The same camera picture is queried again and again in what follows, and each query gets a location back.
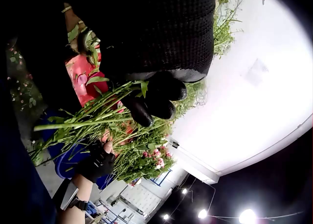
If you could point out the person's right hand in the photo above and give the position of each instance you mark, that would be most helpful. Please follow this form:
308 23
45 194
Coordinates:
96 162

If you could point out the person's left hand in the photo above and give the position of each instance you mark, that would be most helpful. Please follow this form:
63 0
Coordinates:
161 33

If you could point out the person's right fingers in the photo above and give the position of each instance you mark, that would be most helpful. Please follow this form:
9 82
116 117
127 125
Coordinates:
108 147

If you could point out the person's left fingers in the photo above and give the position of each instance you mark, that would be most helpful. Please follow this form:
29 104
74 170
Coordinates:
159 96

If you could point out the pink spray rose bunch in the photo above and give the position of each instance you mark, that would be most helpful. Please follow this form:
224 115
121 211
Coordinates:
139 158

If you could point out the green flower stem bundle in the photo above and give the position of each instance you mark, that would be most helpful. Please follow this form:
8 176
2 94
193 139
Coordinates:
97 109

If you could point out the blue plastic bucket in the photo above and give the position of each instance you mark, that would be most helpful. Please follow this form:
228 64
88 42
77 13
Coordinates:
68 158

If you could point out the small black clip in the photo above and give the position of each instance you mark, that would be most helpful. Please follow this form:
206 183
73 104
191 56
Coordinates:
175 144

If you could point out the black wrist band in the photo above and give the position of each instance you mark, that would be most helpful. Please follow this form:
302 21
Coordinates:
73 197

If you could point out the red plastic container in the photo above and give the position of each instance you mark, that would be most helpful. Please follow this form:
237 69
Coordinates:
84 77

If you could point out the round ceiling lamp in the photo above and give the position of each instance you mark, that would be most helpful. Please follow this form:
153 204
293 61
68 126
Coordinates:
184 191
165 216
247 216
202 213

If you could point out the scattered pink petals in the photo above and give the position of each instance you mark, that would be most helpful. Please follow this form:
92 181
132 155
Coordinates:
22 87

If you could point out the blue metal frame rack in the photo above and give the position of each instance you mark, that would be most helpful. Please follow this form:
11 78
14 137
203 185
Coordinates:
162 177

